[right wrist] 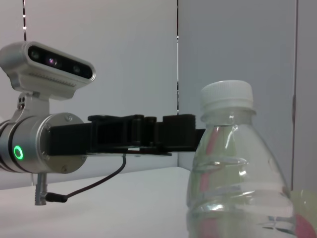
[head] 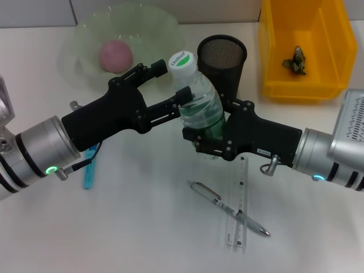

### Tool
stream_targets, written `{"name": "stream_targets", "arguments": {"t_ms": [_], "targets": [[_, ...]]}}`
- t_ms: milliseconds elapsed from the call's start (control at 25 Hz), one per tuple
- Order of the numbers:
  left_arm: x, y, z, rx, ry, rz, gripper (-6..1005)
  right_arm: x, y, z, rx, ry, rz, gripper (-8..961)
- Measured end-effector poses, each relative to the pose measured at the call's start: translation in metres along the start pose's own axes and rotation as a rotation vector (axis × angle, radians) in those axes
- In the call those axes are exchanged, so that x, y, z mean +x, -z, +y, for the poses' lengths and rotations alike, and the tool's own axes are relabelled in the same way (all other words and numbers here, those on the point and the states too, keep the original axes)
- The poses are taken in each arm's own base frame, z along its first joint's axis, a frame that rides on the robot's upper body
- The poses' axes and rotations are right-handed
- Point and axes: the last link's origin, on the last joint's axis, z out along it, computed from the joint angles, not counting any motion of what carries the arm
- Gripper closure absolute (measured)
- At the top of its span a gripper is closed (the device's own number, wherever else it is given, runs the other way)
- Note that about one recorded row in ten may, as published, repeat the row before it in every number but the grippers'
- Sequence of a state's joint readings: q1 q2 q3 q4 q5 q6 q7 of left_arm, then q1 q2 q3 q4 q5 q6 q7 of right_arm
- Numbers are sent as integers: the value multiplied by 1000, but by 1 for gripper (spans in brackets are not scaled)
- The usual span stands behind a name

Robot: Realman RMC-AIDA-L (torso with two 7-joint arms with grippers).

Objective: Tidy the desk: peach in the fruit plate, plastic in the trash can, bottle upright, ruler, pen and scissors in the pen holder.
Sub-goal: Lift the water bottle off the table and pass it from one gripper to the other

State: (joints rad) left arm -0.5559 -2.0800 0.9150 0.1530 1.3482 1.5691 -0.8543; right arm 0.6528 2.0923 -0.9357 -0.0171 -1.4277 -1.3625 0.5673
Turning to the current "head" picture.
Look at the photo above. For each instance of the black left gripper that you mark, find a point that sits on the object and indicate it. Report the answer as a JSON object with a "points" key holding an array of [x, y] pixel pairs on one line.
{"points": [[108, 116]]}

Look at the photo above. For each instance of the black mesh cup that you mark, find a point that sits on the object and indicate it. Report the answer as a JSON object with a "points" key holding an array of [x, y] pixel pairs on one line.
{"points": [[224, 51]]}

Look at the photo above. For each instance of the green plastic wrapper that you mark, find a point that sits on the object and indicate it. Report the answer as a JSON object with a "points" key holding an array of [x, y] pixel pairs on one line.
{"points": [[295, 62]]}

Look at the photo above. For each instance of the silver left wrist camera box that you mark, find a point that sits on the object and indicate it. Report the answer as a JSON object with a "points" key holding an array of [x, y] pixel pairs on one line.
{"points": [[5, 105]]}

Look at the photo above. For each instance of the pink toy peach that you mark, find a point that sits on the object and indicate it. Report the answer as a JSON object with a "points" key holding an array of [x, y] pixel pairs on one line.
{"points": [[115, 57]]}

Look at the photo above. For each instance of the green translucent fruit bowl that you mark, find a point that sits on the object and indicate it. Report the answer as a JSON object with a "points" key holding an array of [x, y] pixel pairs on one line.
{"points": [[159, 34]]}

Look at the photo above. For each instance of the yellow plastic bin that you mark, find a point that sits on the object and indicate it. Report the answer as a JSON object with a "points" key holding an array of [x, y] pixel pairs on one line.
{"points": [[278, 71]]}

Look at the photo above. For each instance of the clear plastic ruler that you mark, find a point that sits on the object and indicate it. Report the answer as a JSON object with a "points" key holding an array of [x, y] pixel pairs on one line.
{"points": [[240, 182]]}

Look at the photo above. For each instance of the blue and teal scissors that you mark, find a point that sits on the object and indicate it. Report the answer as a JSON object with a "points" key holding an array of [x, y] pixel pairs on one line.
{"points": [[89, 176]]}

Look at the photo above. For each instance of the silver ballpoint pen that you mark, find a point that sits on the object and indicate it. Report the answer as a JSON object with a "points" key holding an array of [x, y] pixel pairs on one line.
{"points": [[213, 199]]}

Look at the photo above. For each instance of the grey vertical wall trim strip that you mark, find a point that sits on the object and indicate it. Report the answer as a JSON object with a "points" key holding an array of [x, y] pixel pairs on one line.
{"points": [[73, 12]]}

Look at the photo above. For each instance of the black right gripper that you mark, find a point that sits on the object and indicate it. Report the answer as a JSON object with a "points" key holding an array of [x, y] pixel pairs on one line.
{"points": [[264, 136]]}

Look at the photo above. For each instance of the clear bottle with green label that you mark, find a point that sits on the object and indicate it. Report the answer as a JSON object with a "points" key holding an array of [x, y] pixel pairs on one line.
{"points": [[202, 108]]}

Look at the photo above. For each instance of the white and silver right arm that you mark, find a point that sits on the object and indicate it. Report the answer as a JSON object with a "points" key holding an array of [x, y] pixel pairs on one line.
{"points": [[310, 153]]}

